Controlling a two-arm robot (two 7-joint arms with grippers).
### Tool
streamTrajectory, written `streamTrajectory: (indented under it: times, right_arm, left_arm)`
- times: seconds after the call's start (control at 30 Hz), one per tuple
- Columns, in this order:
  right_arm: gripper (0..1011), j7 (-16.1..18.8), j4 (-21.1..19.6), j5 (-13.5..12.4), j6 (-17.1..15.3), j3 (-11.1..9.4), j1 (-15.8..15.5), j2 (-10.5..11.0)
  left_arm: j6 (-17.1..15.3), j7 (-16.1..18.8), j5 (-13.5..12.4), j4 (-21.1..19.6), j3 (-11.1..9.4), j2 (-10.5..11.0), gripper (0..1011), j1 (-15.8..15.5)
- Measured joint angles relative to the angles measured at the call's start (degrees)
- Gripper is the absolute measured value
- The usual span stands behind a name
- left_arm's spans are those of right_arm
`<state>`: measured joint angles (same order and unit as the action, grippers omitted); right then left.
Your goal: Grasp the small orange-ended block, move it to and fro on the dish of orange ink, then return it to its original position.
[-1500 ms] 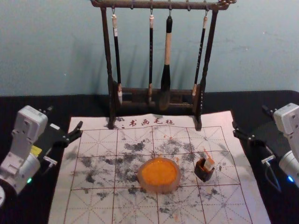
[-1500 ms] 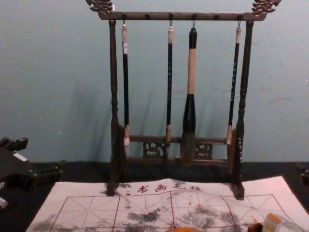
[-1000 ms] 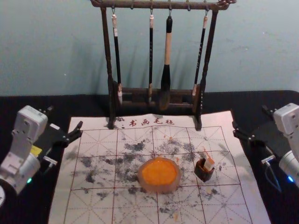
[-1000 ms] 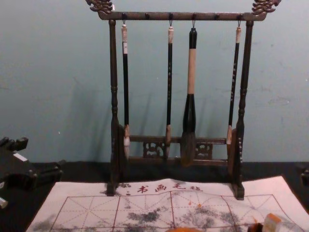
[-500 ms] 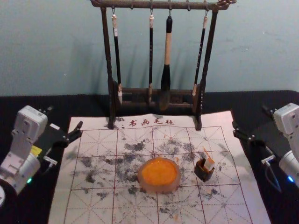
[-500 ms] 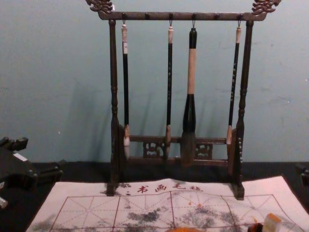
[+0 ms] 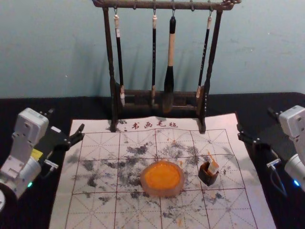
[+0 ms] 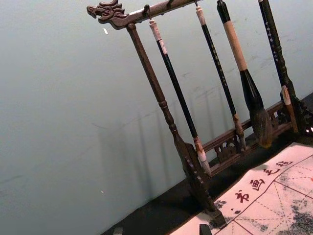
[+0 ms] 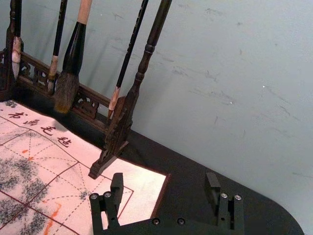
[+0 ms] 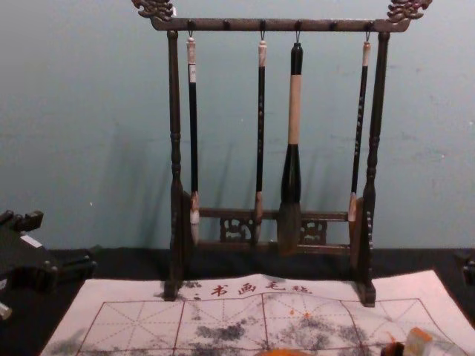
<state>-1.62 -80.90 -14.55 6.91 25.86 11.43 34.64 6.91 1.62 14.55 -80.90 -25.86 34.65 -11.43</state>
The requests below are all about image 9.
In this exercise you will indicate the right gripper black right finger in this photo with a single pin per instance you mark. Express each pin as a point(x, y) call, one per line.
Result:
point(230, 210)

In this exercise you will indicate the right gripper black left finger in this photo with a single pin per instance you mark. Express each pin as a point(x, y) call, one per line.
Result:
point(117, 195)

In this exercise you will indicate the black table cloth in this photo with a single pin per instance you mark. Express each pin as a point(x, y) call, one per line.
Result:
point(190, 166)

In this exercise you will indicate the white felt mat red grid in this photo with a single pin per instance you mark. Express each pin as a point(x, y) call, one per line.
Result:
point(49, 171)

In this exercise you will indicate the thin black brush cream ferrule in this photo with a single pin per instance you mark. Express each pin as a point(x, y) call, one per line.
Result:
point(129, 49)

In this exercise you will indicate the dark carved wooden brush rack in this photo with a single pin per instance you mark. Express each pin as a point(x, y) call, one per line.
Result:
point(149, 49)

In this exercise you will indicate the thin black brush white tip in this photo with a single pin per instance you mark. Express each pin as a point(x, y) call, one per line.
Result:
point(16, 61)

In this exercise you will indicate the thin black brush brown tip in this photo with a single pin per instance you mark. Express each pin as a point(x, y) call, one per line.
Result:
point(58, 31)

